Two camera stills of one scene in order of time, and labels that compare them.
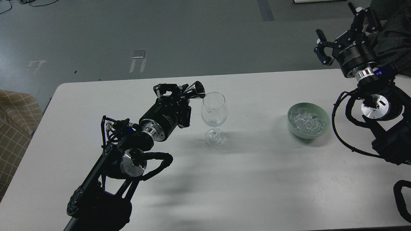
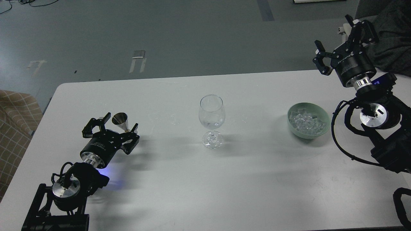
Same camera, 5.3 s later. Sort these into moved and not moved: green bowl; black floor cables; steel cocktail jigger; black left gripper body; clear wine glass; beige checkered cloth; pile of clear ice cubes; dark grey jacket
Moved: black left gripper body; steel cocktail jigger
Not moved: black floor cables; clear wine glass; pile of clear ice cubes; beige checkered cloth; green bowl; dark grey jacket
